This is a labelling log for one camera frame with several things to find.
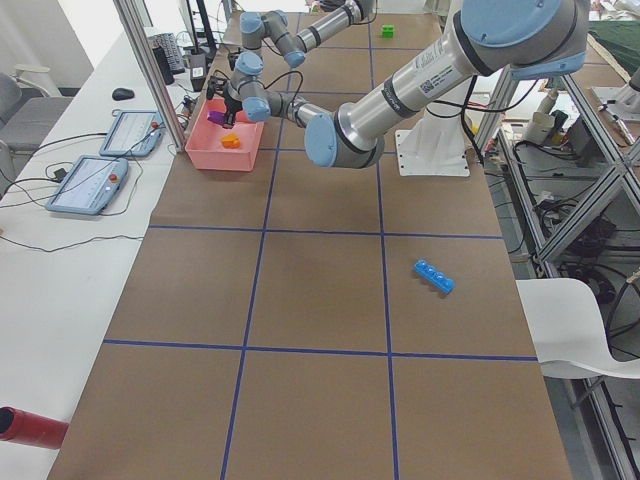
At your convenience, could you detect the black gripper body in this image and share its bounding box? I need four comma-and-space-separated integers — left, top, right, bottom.
206, 75, 243, 125

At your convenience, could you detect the purple block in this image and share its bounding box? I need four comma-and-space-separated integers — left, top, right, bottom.
207, 110, 226, 126

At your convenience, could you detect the orange block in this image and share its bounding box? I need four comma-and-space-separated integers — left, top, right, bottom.
220, 133, 241, 149

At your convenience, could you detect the green block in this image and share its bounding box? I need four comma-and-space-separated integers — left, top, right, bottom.
380, 24, 395, 39

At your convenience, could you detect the long blue block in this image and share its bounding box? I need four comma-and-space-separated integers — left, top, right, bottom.
414, 259, 456, 295

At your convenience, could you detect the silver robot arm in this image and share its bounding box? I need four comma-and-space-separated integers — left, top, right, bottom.
215, 0, 590, 169
240, 0, 376, 68

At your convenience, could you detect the pink plastic box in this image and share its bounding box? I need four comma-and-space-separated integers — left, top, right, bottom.
185, 97, 264, 172

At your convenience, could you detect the black keyboard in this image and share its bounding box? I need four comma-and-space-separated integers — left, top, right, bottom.
148, 33, 185, 74

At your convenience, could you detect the far teach pendant tablet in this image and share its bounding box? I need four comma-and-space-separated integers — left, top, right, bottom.
99, 110, 164, 158

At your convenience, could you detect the teach pendant tablet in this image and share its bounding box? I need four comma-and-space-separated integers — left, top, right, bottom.
99, 110, 164, 158
45, 155, 129, 216

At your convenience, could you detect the black computer mouse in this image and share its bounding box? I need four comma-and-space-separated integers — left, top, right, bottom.
112, 87, 135, 101

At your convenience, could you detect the near teach pendant tablet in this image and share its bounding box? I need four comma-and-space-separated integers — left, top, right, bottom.
45, 155, 129, 216

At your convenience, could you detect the grey office chair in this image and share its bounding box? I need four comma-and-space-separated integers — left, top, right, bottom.
1, 64, 73, 176

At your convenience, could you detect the red bottle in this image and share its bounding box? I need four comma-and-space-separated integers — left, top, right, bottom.
1, 406, 69, 450

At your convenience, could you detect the white chair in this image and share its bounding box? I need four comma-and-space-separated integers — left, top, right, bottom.
516, 278, 639, 380

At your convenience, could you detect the aluminium frame post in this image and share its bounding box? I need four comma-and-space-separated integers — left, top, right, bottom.
113, 0, 186, 152

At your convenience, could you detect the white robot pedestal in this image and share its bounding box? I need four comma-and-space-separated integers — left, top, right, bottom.
394, 80, 470, 177

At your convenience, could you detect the aluminium side frame rack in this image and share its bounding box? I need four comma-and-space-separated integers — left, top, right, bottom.
492, 29, 640, 480

